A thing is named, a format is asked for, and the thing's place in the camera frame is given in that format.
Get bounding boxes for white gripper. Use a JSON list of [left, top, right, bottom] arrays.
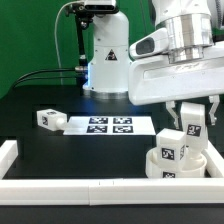
[[128, 46, 224, 128]]

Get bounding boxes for white round stool seat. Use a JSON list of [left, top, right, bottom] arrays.
[[145, 148, 207, 178]]

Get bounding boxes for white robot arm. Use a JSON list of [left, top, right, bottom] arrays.
[[84, 0, 224, 123]]

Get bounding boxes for white marker sheet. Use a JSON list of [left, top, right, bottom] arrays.
[[64, 116, 155, 135]]

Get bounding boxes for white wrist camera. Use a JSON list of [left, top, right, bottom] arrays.
[[129, 28, 169, 59]]

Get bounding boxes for white U-shaped frame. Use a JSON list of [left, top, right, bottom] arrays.
[[0, 140, 224, 205]]

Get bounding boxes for black camera on stand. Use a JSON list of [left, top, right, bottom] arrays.
[[65, 0, 119, 67]]

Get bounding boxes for white camera cable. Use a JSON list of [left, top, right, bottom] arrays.
[[54, 0, 84, 86]]

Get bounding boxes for black cables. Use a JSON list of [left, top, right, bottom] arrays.
[[11, 66, 88, 90]]

